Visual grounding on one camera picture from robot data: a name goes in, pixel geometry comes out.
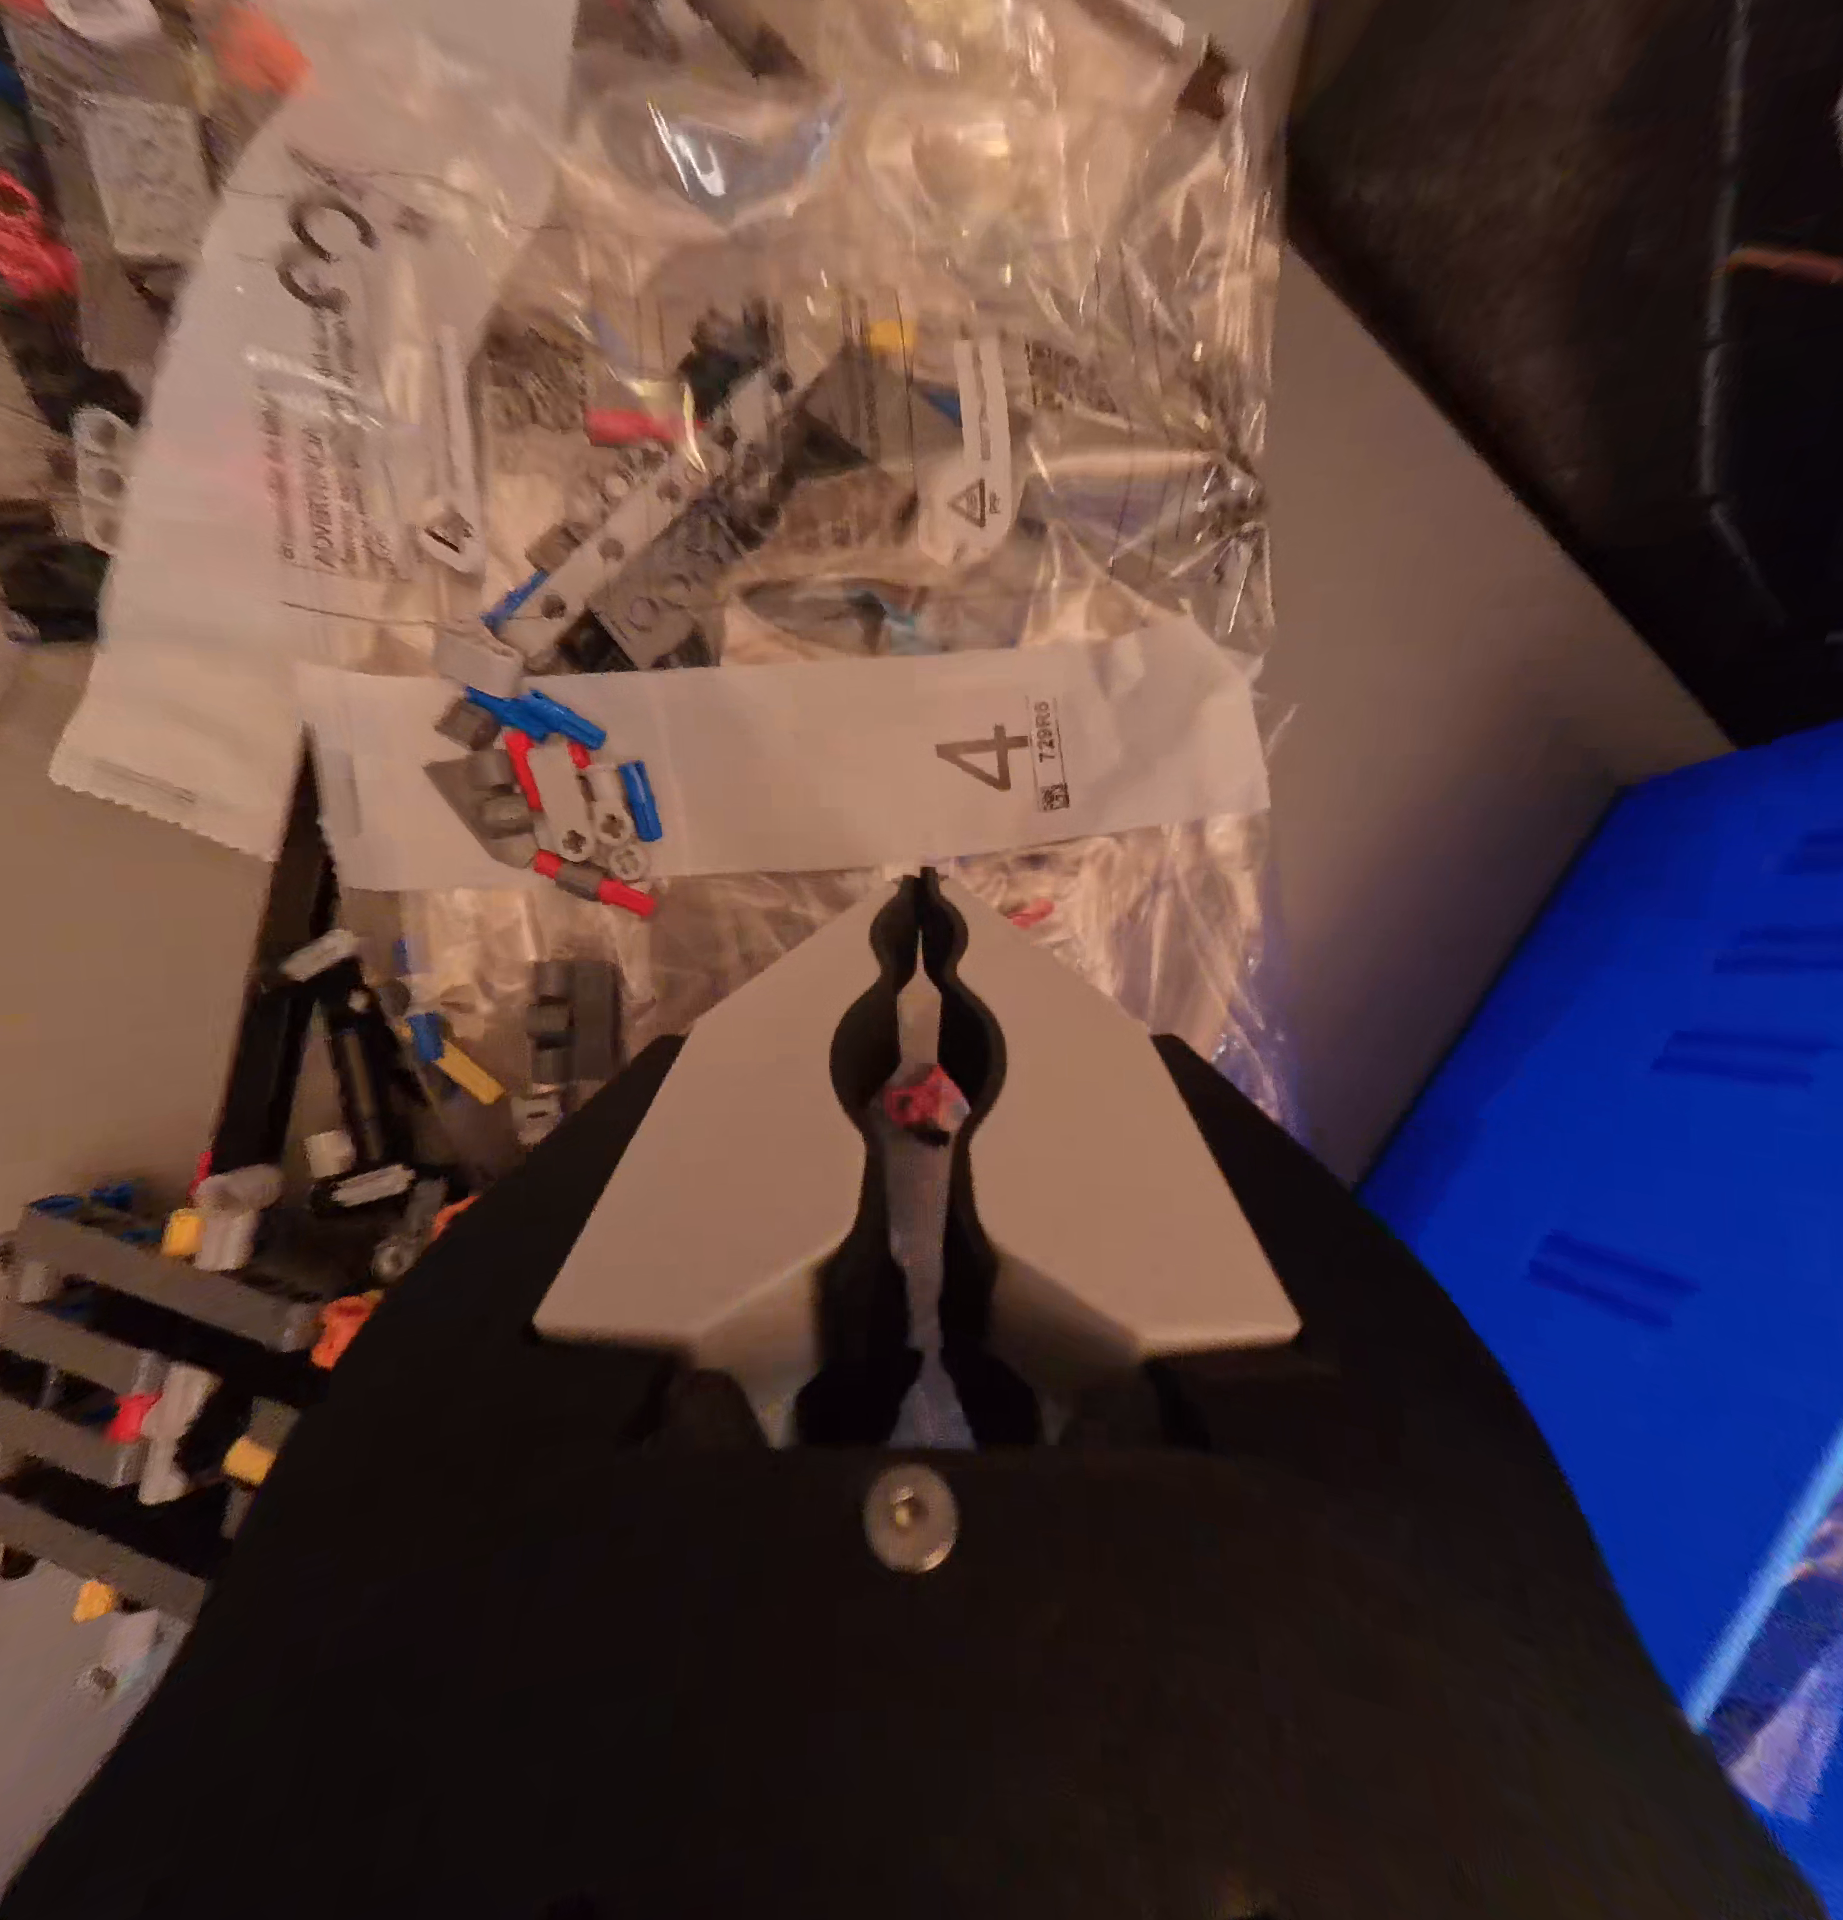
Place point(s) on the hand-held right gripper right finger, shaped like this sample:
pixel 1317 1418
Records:
pixel 1117 1185

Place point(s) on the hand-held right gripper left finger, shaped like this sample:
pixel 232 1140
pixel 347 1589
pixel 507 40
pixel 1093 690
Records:
pixel 712 1185

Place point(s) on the red lego piece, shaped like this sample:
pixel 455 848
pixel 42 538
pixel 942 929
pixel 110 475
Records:
pixel 923 1103

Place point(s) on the clear bag grey blue parts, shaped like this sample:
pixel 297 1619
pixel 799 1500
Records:
pixel 863 766

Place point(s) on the grey lego chassis assembly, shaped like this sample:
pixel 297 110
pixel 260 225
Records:
pixel 128 1275

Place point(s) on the black lego set box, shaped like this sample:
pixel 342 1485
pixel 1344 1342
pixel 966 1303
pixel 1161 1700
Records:
pixel 1538 300

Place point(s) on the blue plastic bin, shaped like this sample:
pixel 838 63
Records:
pixel 1613 1201

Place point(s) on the clear bag curved white label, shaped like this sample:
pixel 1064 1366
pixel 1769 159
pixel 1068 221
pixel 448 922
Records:
pixel 262 601

